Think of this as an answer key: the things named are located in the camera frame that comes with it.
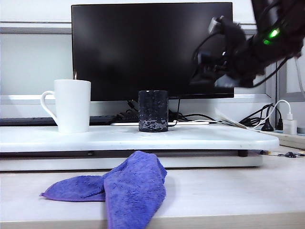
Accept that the white power strip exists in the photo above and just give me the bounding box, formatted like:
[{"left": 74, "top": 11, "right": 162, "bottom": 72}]
[{"left": 261, "top": 127, "right": 305, "bottom": 150}]

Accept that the black computer monitor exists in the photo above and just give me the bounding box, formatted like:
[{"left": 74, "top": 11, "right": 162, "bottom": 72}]
[{"left": 71, "top": 2, "right": 235, "bottom": 102}]

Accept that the white USB charger adapter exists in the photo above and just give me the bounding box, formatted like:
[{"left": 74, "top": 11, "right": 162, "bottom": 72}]
[{"left": 283, "top": 113, "right": 298, "bottom": 135}]

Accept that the black coiled cable bundle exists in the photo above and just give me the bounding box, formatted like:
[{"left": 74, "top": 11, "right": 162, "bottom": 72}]
[{"left": 116, "top": 100, "right": 140, "bottom": 123}]

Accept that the white ceramic mug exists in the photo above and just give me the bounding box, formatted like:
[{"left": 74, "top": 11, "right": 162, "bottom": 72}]
[{"left": 40, "top": 79, "right": 92, "bottom": 134}]

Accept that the white base board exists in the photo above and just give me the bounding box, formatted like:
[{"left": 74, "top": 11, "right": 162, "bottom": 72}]
[{"left": 0, "top": 152, "right": 264, "bottom": 172}]

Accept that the thin white charger cable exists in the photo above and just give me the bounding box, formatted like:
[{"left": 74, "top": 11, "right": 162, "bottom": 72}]
[{"left": 254, "top": 99, "right": 293, "bottom": 131}]

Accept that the black keyboard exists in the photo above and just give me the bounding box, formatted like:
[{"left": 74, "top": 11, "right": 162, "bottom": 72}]
[{"left": 0, "top": 115, "right": 119, "bottom": 126}]

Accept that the small black desk clutter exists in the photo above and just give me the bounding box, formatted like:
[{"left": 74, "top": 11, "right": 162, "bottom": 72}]
[{"left": 277, "top": 151, "right": 299, "bottom": 158}]

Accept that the purple microfiber cloth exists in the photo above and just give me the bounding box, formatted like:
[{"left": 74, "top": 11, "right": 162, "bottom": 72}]
[{"left": 39, "top": 150, "right": 168, "bottom": 229}]

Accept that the folded paper stack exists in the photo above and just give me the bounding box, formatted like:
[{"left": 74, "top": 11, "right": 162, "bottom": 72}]
[{"left": 214, "top": 107, "right": 248, "bottom": 129}]

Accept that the white raised board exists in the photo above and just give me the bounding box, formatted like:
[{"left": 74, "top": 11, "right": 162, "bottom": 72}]
[{"left": 0, "top": 124, "right": 280, "bottom": 153}]

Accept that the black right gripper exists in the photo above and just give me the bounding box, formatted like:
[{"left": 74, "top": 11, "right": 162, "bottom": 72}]
[{"left": 192, "top": 45, "right": 239, "bottom": 81}]

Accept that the thick white wall cable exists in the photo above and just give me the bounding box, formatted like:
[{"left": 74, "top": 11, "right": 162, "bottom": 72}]
[{"left": 295, "top": 56, "right": 305, "bottom": 96}]

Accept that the black round power plug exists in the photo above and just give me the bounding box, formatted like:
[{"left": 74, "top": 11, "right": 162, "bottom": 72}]
[{"left": 261, "top": 118, "right": 275, "bottom": 132}]

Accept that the black textured glass cup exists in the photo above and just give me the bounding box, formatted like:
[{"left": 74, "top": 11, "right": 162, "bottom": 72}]
[{"left": 138, "top": 90, "right": 169, "bottom": 133}]

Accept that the black slim power plug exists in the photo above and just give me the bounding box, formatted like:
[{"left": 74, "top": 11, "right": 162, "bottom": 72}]
[{"left": 276, "top": 112, "right": 284, "bottom": 131}]

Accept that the grey framed partition panel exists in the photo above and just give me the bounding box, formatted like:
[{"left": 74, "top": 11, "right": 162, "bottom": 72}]
[
  {"left": 0, "top": 21, "right": 277, "bottom": 101},
  {"left": 276, "top": 57, "right": 305, "bottom": 103}
]

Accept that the black power cable tangle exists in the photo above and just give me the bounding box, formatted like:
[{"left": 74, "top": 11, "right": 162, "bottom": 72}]
[{"left": 238, "top": 103, "right": 275, "bottom": 129}]

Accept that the long black monitor cable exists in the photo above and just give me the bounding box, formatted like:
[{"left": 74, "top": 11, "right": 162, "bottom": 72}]
[{"left": 168, "top": 99, "right": 219, "bottom": 127}]

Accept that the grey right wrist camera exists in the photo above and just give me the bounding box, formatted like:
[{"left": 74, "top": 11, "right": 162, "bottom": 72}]
[{"left": 208, "top": 15, "right": 226, "bottom": 34}]

